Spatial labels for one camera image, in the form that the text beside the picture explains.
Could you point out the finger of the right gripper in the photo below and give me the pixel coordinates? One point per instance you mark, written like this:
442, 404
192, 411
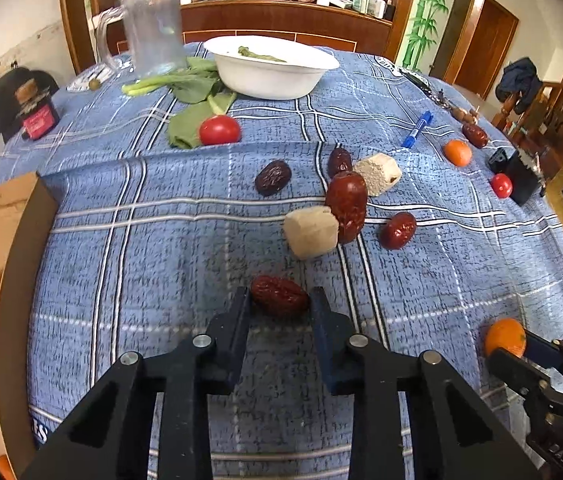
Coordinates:
542, 352
518, 375

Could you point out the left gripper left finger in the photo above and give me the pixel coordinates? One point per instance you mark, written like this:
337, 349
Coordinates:
107, 435

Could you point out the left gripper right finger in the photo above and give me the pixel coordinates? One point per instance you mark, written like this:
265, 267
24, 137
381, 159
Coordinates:
414, 416

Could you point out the small red jujube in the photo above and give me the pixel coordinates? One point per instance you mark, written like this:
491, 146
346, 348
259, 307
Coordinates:
398, 231

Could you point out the beige yam chunk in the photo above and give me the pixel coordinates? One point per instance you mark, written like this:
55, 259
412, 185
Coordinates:
380, 172
311, 232

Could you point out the dark wrinkled date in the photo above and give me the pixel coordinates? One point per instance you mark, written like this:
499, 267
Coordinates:
273, 178

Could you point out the blue plaid tablecloth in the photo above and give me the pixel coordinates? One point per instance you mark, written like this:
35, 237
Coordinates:
150, 242

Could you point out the black cylindrical motor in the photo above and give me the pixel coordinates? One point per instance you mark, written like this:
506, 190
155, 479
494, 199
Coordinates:
526, 178

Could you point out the red tomato right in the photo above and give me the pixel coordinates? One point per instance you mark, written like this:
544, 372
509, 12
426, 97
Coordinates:
501, 185

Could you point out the large red jujube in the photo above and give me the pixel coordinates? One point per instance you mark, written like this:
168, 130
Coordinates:
347, 197

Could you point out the dark jujube behind large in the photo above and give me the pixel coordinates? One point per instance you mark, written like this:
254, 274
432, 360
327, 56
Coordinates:
339, 160

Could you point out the cardboard tray box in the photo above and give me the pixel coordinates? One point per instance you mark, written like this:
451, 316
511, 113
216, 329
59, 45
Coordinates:
27, 212

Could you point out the wooden stair railing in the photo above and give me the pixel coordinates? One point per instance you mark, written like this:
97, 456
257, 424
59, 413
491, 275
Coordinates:
539, 130

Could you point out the blue marker pen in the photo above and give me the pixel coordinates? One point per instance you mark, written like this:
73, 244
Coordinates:
423, 122

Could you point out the dark jacket on railing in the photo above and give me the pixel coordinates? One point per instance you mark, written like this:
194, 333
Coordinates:
519, 78

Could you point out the key bunch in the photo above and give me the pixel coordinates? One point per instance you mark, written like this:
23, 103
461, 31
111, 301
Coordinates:
438, 97

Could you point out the red tomato near greens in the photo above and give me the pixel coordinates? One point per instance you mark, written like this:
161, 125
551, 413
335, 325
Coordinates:
220, 129

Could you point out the brown wooden door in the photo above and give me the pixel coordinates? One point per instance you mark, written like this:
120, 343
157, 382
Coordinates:
487, 49

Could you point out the dark jar pink label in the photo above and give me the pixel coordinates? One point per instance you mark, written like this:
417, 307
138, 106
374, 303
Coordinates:
37, 114

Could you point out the white bowl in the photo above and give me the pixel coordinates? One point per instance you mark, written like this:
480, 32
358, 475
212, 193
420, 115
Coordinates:
269, 68

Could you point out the green leafy vegetable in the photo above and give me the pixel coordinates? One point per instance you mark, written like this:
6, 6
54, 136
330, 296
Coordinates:
199, 87

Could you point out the wooden counter cabinet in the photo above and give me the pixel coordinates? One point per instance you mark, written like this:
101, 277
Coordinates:
307, 23

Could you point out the small green olive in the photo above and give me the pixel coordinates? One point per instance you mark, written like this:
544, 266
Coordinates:
94, 84

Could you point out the clear plastic pitcher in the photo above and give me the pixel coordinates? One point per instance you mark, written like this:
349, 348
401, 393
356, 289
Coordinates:
153, 31

